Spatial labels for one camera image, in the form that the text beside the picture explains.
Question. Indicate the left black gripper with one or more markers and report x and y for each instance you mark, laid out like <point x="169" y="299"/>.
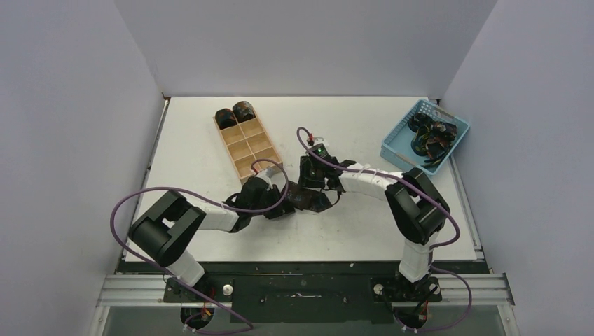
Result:
<point x="279" y="201"/>

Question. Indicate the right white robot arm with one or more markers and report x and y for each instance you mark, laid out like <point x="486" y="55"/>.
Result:
<point x="418" y="208"/>

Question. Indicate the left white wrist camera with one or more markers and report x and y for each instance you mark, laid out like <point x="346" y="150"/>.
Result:
<point x="266" y="175"/>

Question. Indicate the wooden compartment tray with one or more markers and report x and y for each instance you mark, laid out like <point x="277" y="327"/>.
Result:
<point x="250" y="148"/>

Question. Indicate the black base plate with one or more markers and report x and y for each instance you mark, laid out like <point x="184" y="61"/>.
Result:
<point x="317" y="292"/>

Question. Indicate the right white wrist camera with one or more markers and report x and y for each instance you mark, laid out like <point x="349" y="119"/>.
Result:
<point x="321" y="140"/>

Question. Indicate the colourful ties pile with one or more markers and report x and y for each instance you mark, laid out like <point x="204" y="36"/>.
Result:
<point x="433" y="139"/>

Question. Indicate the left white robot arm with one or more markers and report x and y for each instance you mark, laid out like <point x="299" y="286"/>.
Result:
<point x="165" y="230"/>

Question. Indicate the blue plastic basket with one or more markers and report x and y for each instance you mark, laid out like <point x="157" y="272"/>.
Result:
<point x="396" y="149"/>

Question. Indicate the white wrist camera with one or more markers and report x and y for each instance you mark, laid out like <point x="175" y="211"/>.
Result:
<point x="266" y="175"/>
<point x="321" y="140"/>

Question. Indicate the aluminium frame rail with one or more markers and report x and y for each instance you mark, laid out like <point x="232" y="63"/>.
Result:
<point x="148" y="291"/>

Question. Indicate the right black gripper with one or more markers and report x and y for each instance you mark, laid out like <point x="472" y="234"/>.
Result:
<point x="318" y="183"/>

